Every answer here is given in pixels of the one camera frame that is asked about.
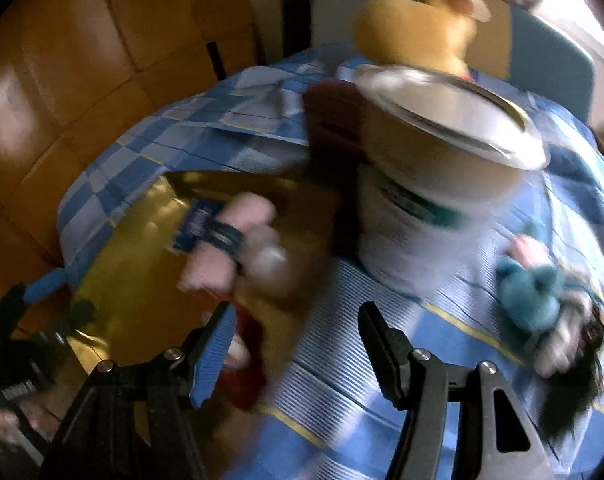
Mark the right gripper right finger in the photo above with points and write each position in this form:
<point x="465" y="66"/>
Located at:
<point x="496" y="439"/>

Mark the white metal formula can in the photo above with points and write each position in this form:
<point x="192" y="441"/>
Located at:
<point x="444" y="156"/>

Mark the gold cardboard box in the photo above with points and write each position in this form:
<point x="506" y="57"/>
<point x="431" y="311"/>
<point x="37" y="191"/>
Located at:
<point x="133" y="281"/>

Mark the grey white knit sock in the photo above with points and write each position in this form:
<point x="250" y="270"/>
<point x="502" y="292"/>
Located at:
<point x="557" y="352"/>

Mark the wooden wardrobe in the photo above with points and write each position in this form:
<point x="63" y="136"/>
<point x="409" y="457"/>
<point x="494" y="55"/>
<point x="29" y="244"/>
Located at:
<point x="74" y="75"/>

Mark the yellow blue bed headboard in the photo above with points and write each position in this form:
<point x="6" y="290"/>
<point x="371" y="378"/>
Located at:
<point x="515" y="46"/>

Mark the yellow giraffe plush toy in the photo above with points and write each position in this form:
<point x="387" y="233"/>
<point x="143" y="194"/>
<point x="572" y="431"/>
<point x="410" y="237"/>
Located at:
<point x="429" y="34"/>

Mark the blue Tempo tissue pack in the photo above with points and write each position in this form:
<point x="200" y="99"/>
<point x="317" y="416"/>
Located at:
<point x="194" y="224"/>

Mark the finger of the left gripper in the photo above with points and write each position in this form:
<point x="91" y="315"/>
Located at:
<point x="78" y="316"/>
<point x="45" y="286"/>

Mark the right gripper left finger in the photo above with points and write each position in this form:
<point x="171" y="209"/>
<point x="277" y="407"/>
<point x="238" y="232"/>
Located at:
<point x="132" y="422"/>

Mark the blue plush toy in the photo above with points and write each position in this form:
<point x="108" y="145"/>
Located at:
<point x="529" y="296"/>

